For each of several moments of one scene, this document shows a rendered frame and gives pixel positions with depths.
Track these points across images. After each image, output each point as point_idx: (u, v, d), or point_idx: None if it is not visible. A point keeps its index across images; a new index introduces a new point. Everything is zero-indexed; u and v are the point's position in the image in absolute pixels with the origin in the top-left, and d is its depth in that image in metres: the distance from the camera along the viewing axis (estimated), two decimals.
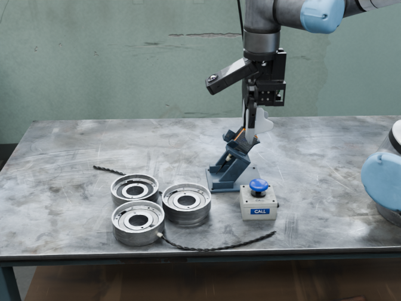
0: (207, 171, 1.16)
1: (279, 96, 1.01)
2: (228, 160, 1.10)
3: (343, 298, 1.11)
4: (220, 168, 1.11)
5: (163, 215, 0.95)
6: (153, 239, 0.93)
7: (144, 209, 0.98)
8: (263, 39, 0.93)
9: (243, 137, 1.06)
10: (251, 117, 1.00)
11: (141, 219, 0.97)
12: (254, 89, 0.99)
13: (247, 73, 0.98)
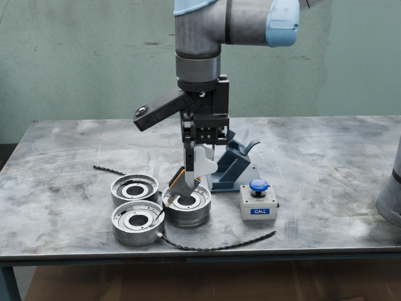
0: None
1: (222, 133, 0.83)
2: (168, 206, 0.92)
3: (343, 298, 1.11)
4: (159, 215, 0.93)
5: (163, 215, 0.95)
6: (153, 239, 0.93)
7: (144, 209, 0.98)
8: (197, 66, 0.75)
9: (183, 180, 0.88)
10: (188, 159, 0.82)
11: (141, 219, 0.97)
12: (191, 125, 0.81)
13: (182, 106, 0.80)
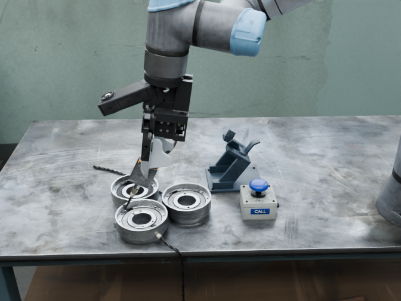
0: (207, 171, 1.16)
1: (181, 129, 0.86)
2: (133, 197, 0.96)
3: (343, 298, 1.11)
4: (126, 205, 0.97)
5: (166, 216, 0.94)
6: (152, 239, 0.93)
7: (150, 208, 0.99)
8: (162, 63, 0.79)
9: (140, 170, 0.92)
10: (144, 149, 0.86)
11: (146, 218, 0.98)
12: (151, 117, 0.84)
13: (145, 98, 0.84)
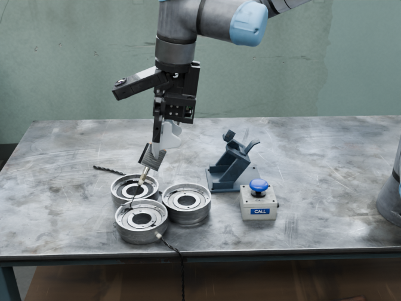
0: (207, 171, 1.16)
1: (189, 113, 0.93)
2: (142, 184, 0.99)
3: (343, 298, 1.11)
4: (134, 195, 0.99)
5: (166, 216, 0.94)
6: (152, 239, 0.93)
7: (150, 208, 0.99)
8: (172, 49, 0.85)
9: (151, 151, 0.99)
10: (155, 131, 0.92)
11: (146, 218, 0.98)
12: (161, 101, 0.91)
13: (156, 83, 0.90)
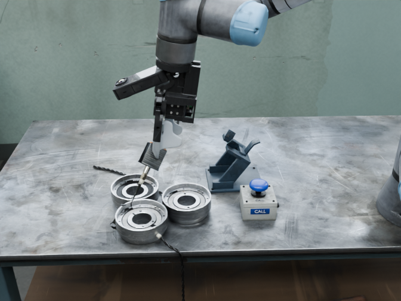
0: (207, 171, 1.16)
1: (190, 112, 0.93)
2: (142, 184, 0.99)
3: (343, 298, 1.11)
4: (135, 194, 0.99)
5: (166, 216, 0.94)
6: (152, 239, 0.93)
7: (150, 208, 0.99)
8: (173, 49, 0.85)
9: (152, 151, 0.99)
10: (156, 130, 0.93)
11: (146, 218, 0.98)
12: (162, 100, 0.91)
13: (157, 83, 0.91)
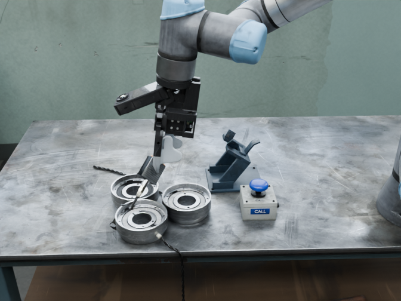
0: (207, 171, 1.16)
1: (190, 127, 0.95)
2: (139, 196, 0.99)
3: (343, 298, 1.11)
4: (131, 206, 0.98)
5: (166, 216, 0.94)
6: (152, 239, 0.93)
7: (150, 208, 0.99)
8: (173, 66, 0.87)
9: (153, 165, 1.00)
10: (156, 145, 0.94)
11: (146, 218, 0.98)
12: (162, 116, 0.93)
13: (157, 99, 0.92)
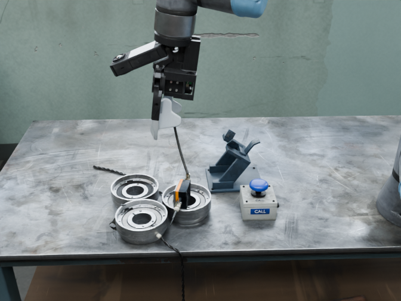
0: (207, 171, 1.16)
1: (189, 89, 0.91)
2: (174, 209, 0.94)
3: (343, 298, 1.11)
4: (172, 219, 0.92)
5: (166, 216, 0.94)
6: (152, 239, 0.93)
7: (150, 208, 0.99)
8: (172, 21, 0.83)
9: None
10: (154, 107, 0.89)
11: (146, 218, 0.98)
12: (161, 76, 0.88)
13: (156, 58, 0.88)
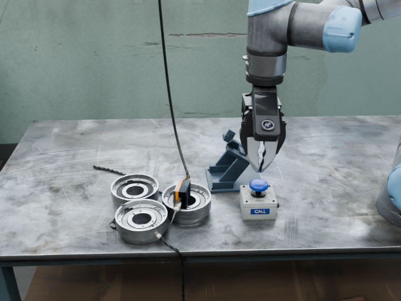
0: (207, 171, 1.16)
1: None
2: (174, 209, 0.94)
3: (343, 298, 1.11)
4: (172, 219, 0.92)
5: (166, 216, 0.94)
6: (152, 239, 0.93)
7: (150, 208, 0.99)
8: (286, 57, 0.88)
9: None
10: (283, 140, 0.94)
11: (146, 218, 0.98)
12: (279, 111, 0.92)
13: None
